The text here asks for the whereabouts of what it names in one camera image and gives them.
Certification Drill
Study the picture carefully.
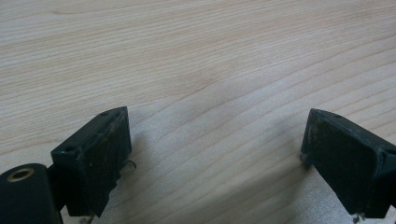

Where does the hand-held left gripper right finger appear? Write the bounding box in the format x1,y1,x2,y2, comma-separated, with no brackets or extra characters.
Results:
300,107,396,219

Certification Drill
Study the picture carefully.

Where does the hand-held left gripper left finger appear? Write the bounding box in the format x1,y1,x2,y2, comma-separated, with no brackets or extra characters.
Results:
50,105,133,218

